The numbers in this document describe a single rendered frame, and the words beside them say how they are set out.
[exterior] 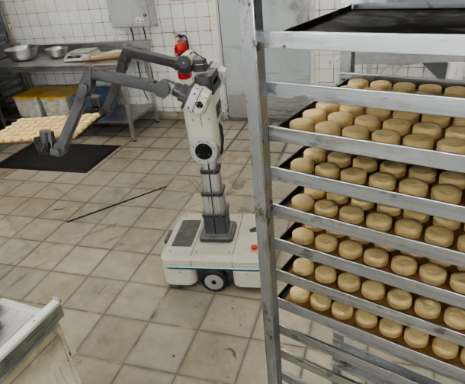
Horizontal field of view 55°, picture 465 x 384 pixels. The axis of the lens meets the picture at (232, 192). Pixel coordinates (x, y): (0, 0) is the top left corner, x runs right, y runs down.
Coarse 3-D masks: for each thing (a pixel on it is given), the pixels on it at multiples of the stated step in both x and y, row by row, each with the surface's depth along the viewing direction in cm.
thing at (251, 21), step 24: (240, 0) 76; (264, 48) 81; (264, 72) 83; (264, 96) 85; (264, 120) 86; (264, 144) 88; (264, 168) 90; (264, 192) 93; (264, 216) 96; (264, 240) 99; (264, 264) 103; (264, 288) 107; (264, 312) 111
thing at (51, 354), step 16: (0, 320) 145; (16, 320) 144; (0, 336) 139; (48, 336) 138; (32, 352) 133; (48, 352) 138; (64, 352) 145; (16, 368) 128; (32, 368) 133; (48, 368) 139; (64, 368) 146
